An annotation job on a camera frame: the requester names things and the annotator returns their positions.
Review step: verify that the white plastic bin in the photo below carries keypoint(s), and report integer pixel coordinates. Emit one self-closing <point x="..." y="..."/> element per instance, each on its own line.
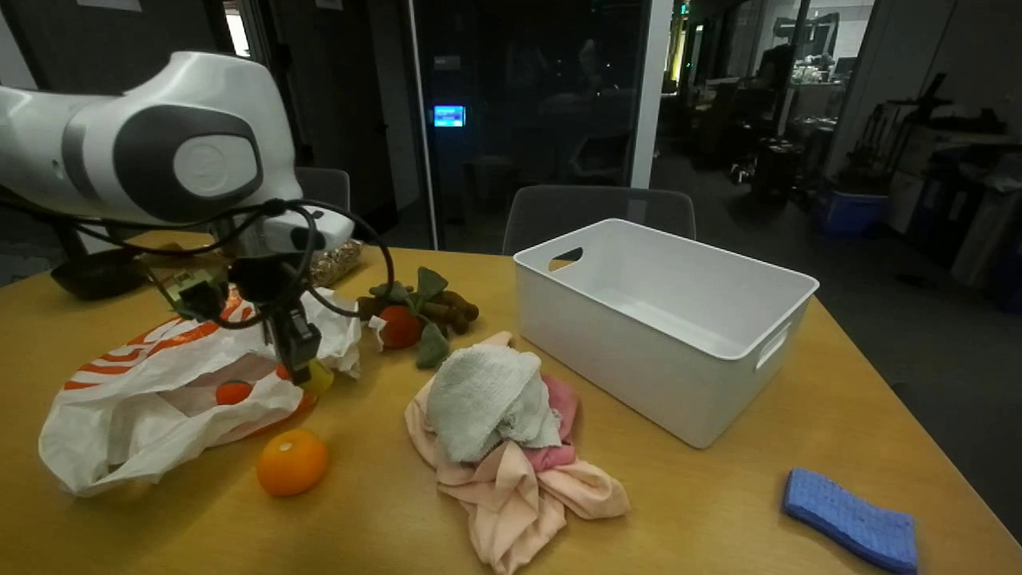
<point x="670" y="325"/>

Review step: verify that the blue sponge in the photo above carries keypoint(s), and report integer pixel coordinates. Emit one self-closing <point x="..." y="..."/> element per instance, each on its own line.
<point x="877" y="534"/>

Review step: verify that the orange plush toy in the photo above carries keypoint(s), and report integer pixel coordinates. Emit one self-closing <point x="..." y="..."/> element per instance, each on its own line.
<point x="290" y="461"/>

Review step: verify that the grey chair left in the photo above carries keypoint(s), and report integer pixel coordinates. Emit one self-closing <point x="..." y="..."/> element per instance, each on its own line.
<point x="324" y="187"/>

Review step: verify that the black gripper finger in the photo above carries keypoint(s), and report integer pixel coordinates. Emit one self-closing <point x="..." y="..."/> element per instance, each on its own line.
<point x="281" y="352"/>
<point x="303" y="343"/>

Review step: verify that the grey chair right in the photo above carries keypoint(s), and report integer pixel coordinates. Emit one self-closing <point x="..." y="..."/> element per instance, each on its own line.
<point x="544" y="210"/>

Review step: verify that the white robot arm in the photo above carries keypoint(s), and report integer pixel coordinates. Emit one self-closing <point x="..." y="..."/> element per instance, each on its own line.
<point x="198" y="145"/>

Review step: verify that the grey chair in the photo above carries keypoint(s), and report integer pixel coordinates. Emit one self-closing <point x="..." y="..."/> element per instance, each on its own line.
<point x="544" y="210"/>
<point x="324" y="187"/>

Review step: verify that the blue bin in background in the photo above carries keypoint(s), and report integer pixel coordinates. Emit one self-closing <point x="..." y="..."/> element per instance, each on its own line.
<point x="850" y="210"/>

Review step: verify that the white orange plastic bag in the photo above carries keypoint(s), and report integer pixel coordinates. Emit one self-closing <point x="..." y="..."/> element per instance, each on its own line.
<point x="144" y="406"/>

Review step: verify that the pink cloth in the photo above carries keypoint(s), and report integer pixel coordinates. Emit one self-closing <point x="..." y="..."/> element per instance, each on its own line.
<point x="567" y="409"/>

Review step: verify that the grey white cloth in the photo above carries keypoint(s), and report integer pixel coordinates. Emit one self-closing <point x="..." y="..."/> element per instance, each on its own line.
<point x="490" y="395"/>

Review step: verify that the peach cloth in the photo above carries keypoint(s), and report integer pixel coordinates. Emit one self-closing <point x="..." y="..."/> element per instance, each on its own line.
<point x="513" y="512"/>

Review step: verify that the blue lit screen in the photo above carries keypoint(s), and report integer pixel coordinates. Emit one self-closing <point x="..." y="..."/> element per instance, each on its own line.
<point x="449" y="117"/>

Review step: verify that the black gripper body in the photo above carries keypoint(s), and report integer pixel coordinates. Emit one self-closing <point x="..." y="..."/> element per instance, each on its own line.
<point x="273" y="286"/>

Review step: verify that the yellow container orange lid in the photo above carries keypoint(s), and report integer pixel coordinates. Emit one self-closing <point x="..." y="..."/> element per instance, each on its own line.
<point x="321" y="378"/>

